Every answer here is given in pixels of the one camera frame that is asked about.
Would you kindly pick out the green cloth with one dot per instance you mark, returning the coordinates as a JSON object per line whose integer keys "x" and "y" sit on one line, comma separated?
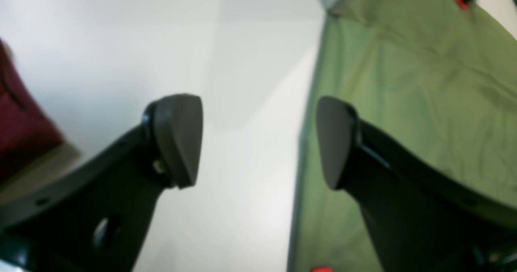
{"x": 437, "y": 77}

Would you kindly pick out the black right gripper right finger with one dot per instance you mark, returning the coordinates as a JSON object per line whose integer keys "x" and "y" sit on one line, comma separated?
{"x": 418, "y": 219}

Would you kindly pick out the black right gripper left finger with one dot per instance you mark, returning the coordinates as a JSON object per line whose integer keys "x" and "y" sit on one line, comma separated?
{"x": 96, "y": 219}

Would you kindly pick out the dark red t-shirt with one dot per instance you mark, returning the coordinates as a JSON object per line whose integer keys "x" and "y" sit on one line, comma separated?
{"x": 26, "y": 133}

